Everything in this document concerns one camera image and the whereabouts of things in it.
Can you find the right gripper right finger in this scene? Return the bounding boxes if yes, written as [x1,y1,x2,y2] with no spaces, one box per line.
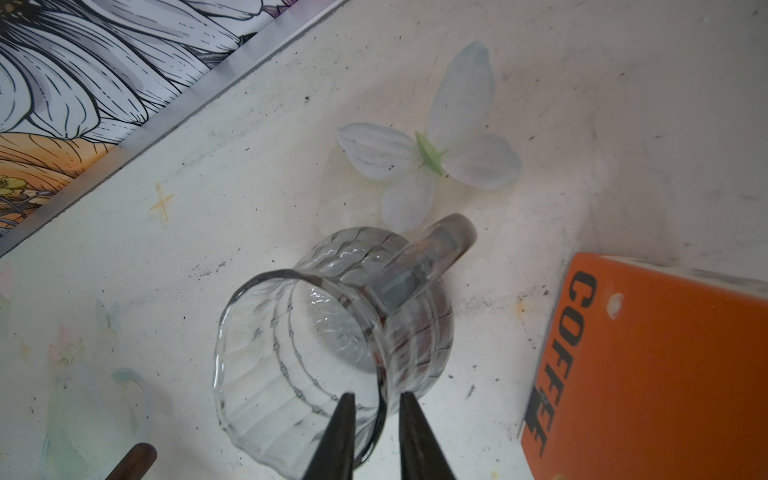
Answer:
[399,392,456,480]

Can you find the brown coffee filter stack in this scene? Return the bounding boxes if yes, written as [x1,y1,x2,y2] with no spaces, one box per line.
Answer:
[521,253,767,479]

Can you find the grey ribbed glass pitcher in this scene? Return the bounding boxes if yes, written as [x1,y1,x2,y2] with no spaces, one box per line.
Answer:
[213,214,477,479]

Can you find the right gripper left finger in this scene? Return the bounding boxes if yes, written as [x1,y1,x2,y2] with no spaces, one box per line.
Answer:
[302,392,356,480]

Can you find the clear glass carafe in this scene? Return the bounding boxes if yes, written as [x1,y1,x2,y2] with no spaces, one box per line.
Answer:
[106,442,158,480]

